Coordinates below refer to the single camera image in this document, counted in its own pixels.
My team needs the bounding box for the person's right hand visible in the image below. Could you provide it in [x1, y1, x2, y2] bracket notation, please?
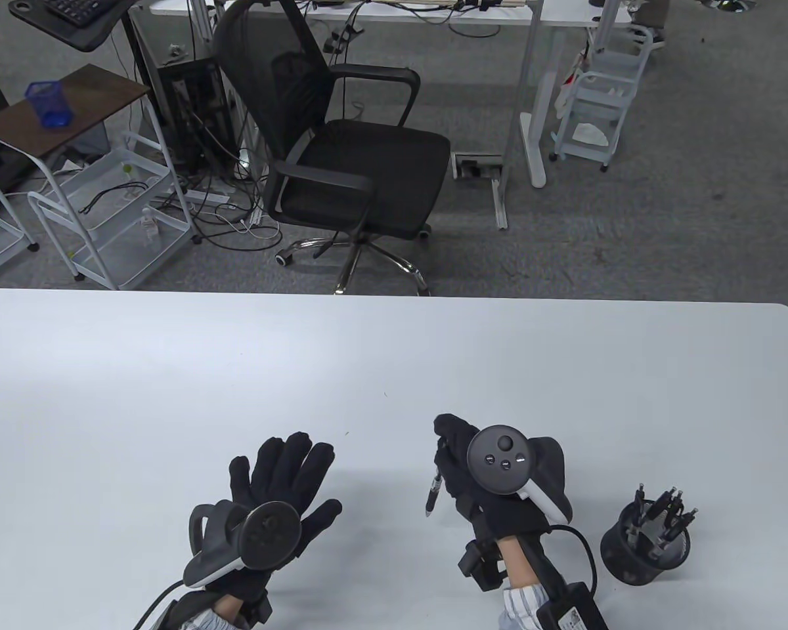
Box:
[433, 413, 569, 544]

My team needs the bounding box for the person's left hand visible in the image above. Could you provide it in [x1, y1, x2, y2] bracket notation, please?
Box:
[194, 432, 343, 601]

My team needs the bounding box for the person's left forearm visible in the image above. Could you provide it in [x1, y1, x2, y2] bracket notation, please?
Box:
[200, 591, 253, 630]

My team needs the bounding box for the person's right forearm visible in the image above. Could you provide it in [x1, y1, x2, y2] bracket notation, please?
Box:
[498, 535, 556, 630]

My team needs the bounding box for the black and white controller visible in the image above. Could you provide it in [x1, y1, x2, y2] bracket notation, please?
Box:
[184, 501, 303, 588]
[466, 425, 573, 526]

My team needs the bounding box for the black battery box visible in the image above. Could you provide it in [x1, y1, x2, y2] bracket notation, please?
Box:
[537, 581, 610, 630]
[154, 591, 208, 630]

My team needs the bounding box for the black mesh pen holder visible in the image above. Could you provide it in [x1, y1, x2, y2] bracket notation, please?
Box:
[600, 500, 691, 587]

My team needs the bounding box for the black mesh office chair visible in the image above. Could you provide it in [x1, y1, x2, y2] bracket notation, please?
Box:
[211, 0, 452, 296]

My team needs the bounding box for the metal floor outlet box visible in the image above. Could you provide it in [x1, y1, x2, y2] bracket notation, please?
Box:
[452, 153, 504, 181]

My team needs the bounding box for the white office desk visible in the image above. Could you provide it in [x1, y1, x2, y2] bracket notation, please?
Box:
[131, 0, 634, 230]

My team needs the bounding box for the black computer tower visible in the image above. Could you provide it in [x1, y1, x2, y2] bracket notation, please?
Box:
[154, 58, 234, 175]

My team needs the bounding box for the white and red hanging bag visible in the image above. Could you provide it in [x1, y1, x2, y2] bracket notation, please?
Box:
[555, 52, 592, 120]

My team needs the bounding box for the white plastic utility cart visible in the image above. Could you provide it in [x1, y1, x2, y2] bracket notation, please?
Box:
[550, 25, 654, 173]

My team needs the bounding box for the brown-top white rolling cart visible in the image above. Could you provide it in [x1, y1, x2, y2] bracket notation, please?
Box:
[0, 64, 198, 291]

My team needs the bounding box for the blue mesh cup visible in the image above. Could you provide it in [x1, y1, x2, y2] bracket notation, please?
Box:
[25, 80, 74, 129]

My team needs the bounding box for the black keyboard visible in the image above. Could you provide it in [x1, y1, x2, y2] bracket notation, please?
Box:
[43, 0, 122, 27]

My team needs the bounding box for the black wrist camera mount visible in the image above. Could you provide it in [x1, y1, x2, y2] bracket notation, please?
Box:
[458, 539, 508, 593]
[240, 581, 273, 627]

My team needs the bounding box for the black cable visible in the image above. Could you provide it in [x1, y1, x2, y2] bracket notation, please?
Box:
[545, 524, 598, 591]
[133, 581, 191, 630]

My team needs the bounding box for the tangle of floor cables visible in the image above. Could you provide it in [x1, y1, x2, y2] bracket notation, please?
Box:
[151, 151, 283, 253]

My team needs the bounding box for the thin black cord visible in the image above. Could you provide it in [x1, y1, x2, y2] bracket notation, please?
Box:
[79, 182, 148, 215]

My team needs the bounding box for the aluminium frame post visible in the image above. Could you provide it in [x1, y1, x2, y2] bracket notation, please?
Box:
[185, 0, 223, 47]

